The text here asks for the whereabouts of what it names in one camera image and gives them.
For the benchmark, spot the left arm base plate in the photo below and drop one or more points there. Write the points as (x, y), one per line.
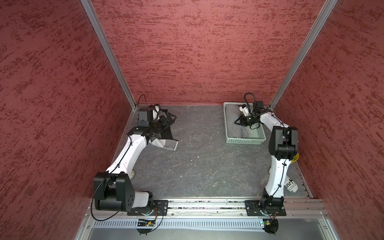
(156, 208)

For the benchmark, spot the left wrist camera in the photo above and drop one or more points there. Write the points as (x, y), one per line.
(145, 117)

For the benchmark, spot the light green plastic basket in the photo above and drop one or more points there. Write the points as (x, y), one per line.
(257, 136)

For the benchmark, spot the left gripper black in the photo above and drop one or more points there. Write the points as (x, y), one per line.
(166, 124)

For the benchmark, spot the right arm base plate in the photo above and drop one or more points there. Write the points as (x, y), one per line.
(255, 208)

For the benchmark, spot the black white checkered scarf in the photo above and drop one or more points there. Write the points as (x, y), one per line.
(163, 140)

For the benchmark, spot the white printed cup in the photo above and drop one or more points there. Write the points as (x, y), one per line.
(291, 185)

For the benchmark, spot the yellow pencil cup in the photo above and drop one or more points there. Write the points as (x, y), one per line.
(296, 157)

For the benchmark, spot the aluminium front rail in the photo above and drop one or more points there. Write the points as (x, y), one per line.
(241, 207)

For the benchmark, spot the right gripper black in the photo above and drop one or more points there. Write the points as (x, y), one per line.
(242, 119)

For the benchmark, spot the grey knitted scarf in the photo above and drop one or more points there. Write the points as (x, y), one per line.
(234, 117)

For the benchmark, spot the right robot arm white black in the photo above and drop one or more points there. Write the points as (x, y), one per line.
(283, 147)

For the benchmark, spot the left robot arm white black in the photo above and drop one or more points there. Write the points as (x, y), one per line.
(113, 189)

